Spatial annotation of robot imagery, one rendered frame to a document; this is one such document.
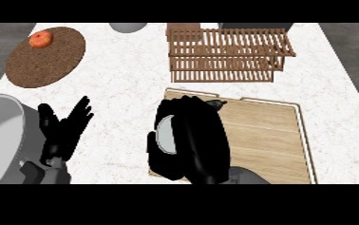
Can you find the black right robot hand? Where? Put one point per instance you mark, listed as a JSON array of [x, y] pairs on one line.
[[201, 140]]

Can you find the pale wooden tray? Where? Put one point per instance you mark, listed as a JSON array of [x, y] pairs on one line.
[[266, 140]]

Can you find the grey round object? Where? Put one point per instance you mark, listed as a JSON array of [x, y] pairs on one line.
[[127, 27]]

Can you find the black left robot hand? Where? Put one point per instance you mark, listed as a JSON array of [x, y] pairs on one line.
[[65, 130]]

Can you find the brown wooden tiered shelf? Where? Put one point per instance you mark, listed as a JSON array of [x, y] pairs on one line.
[[225, 50]]

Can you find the brown wooden block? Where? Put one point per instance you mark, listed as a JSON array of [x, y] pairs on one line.
[[183, 26]]

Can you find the large pale grey pot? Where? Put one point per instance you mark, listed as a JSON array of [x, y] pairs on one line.
[[13, 140]]

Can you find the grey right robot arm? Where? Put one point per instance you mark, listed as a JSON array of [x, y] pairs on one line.
[[250, 176]]

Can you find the can with pale end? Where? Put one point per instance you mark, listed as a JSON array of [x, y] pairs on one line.
[[166, 135]]

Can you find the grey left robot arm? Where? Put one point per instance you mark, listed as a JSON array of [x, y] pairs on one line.
[[46, 173]]

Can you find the orange round fruit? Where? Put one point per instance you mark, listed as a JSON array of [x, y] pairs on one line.
[[42, 39]]

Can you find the round brown cork placemat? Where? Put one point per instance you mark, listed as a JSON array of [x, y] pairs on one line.
[[45, 64]]

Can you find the dark grey appliance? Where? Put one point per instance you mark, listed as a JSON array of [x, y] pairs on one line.
[[254, 26]]

